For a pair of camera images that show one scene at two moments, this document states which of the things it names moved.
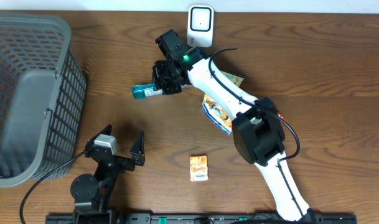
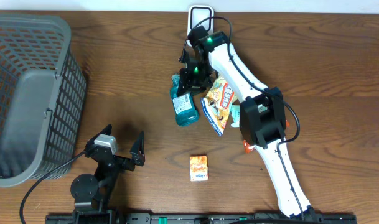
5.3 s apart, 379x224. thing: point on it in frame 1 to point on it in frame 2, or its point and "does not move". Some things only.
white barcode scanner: (200, 25) does not move
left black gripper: (136, 154) does not move
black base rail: (197, 218) does not move
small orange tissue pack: (198, 168) does not move
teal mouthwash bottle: (140, 91) to (185, 107)
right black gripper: (172, 89) to (187, 85)
